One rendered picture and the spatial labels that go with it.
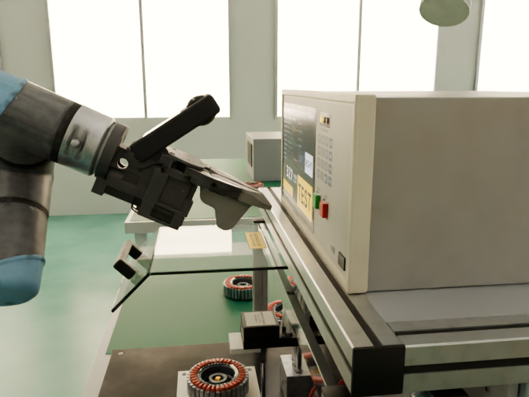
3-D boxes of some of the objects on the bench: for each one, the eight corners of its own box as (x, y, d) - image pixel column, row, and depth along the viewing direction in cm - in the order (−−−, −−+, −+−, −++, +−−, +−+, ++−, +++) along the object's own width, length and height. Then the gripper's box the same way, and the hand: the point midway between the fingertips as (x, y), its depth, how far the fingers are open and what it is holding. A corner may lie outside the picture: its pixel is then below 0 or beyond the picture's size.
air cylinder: (286, 403, 91) (286, 376, 89) (279, 380, 98) (279, 354, 97) (313, 402, 91) (314, 374, 90) (305, 378, 99) (305, 352, 97)
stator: (265, 286, 148) (265, 274, 147) (259, 302, 137) (259, 289, 137) (228, 283, 150) (227, 272, 149) (219, 299, 139) (219, 287, 138)
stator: (191, 414, 86) (190, 395, 85) (183, 378, 96) (183, 360, 96) (255, 403, 89) (255, 384, 88) (241, 369, 99) (241, 352, 98)
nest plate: (175, 427, 85) (175, 420, 84) (178, 376, 99) (178, 371, 99) (264, 419, 86) (264, 413, 86) (254, 371, 101) (254, 365, 101)
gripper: (98, 180, 66) (246, 241, 70) (83, 195, 57) (253, 263, 61) (123, 119, 64) (273, 185, 69) (111, 125, 56) (283, 200, 60)
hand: (264, 198), depth 64 cm, fingers closed
